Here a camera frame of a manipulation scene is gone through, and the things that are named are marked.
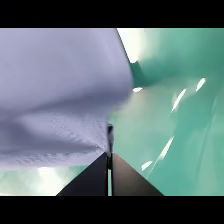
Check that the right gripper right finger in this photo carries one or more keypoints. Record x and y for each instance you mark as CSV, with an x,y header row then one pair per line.
x,y
130,183

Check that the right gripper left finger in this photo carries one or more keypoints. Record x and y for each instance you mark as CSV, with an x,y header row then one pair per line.
x,y
90,181

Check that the lavender shirt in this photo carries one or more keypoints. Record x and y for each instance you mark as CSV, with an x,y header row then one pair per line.
x,y
60,93

